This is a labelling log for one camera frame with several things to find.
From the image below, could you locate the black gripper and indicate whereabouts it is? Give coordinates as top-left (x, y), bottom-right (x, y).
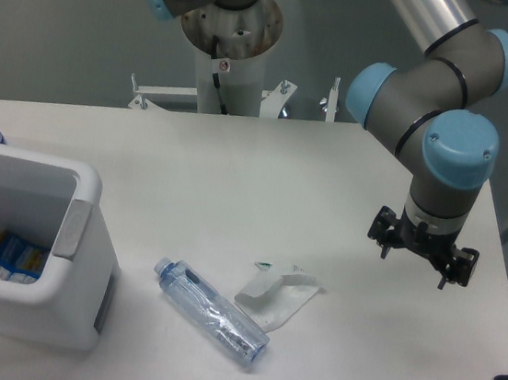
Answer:
top-left (367, 206), bottom-right (480, 290)

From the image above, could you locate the clear plastic water bottle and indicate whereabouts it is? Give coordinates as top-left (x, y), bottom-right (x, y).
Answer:
top-left (155, 257), bottom-right (270, 367)

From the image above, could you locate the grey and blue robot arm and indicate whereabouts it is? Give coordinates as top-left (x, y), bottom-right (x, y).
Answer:
top-left (145, 0), bottom-right (508, 286)

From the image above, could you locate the white plastic trash bin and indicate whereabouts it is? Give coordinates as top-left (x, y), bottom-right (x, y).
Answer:
top-left (0, 145), bottom-right (121, 350)

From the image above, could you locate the blue snack wrapper in bin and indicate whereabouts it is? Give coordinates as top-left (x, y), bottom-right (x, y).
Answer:
top-left (0, 230), bottom-right (51, 285)

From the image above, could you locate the white pedestal base bracket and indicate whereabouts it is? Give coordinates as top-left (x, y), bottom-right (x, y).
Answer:
top-left (126, 51), bottom-right (345, 135)

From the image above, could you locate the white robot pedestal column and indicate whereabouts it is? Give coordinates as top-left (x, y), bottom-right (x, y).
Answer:
top-left (169, 0), bottom-right (287, 121)

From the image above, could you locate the black cable on pedestal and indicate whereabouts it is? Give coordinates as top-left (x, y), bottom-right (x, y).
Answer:
top-left (202, 33), bottom-right (238, 115)

